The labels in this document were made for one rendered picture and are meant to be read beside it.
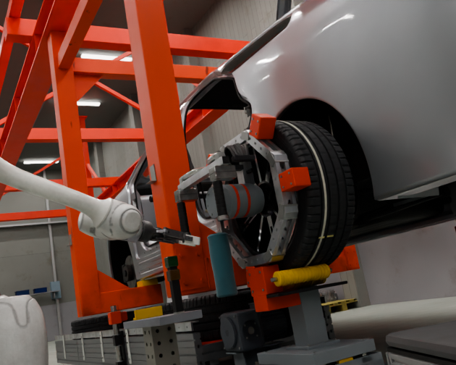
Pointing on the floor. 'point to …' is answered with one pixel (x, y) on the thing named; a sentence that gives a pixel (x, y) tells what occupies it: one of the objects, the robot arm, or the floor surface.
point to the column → (161, 345)
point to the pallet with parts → (335, 301)
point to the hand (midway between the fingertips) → (189, 240)
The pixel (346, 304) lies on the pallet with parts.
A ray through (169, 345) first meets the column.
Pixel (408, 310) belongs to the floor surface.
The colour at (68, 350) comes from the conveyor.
